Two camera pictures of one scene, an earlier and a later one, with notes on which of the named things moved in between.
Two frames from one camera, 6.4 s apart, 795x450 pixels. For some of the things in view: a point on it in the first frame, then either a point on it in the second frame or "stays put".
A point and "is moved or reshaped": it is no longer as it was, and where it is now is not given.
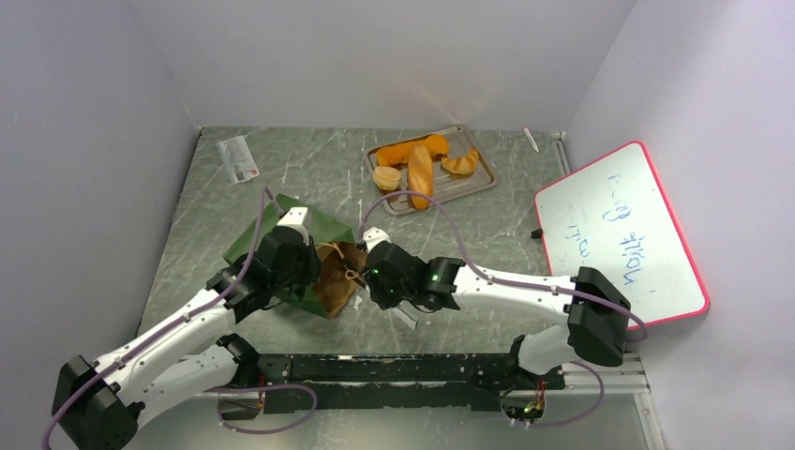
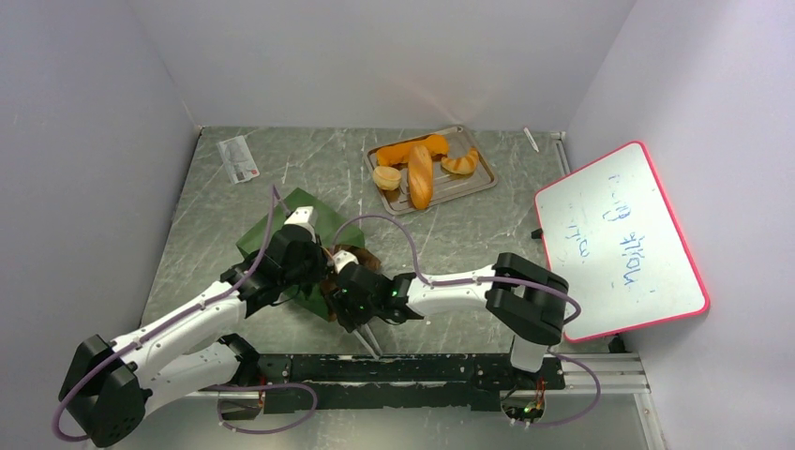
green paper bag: [342, 260] is moved or reshaped
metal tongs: [406, 314] is moved or reshaped
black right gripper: [385, 300] -> [347, 317]
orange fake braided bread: [397, 156] stays put
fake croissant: [462, 165] stays put
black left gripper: [312, 268] stays put
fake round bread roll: [387, 178] stays put
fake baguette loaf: [420, 176] stays put
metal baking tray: [413, 169] stays put
